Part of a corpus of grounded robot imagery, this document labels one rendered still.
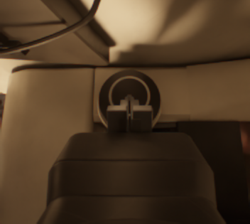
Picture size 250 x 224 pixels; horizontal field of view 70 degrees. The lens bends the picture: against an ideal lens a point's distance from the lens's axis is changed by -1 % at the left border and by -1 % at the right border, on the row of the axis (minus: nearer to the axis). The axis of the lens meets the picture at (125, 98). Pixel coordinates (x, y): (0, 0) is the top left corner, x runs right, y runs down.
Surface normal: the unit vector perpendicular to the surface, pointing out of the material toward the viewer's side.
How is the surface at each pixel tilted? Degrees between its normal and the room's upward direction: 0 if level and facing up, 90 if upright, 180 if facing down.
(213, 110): 64
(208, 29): 0
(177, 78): 90
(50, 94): 90
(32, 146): 90
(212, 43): 0
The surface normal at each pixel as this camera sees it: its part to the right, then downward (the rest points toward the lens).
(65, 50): -0.07, 0.98
